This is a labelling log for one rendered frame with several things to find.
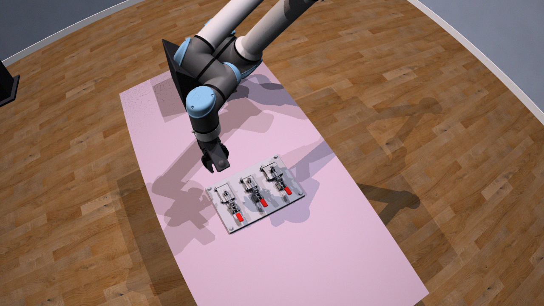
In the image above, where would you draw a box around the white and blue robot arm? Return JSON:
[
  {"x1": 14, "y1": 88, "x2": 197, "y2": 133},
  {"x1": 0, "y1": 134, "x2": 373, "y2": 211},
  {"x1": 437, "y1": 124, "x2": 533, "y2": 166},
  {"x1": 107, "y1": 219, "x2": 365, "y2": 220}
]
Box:
[{"x1": 174, "y1": 0, "x2": 318, "y2": 172}]

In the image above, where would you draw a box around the grey toggle clamp with red handle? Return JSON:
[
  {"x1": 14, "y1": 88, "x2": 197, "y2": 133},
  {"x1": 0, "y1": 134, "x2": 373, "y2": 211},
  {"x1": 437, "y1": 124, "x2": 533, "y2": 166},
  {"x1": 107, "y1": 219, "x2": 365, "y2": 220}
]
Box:
[
  {"x1": 247, "y1": 176, "x2": 268, "y2": 207},
  {"x1": 270, "y1": 165, "x2": 292, "y2": 195}
]

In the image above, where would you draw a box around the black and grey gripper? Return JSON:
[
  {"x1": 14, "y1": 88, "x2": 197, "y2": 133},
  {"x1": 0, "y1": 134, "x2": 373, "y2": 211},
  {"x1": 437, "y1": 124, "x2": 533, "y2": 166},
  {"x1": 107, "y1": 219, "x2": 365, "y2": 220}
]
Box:
[{"x1": 197, "y1": 136, "x2": 229, "y2": 173}]

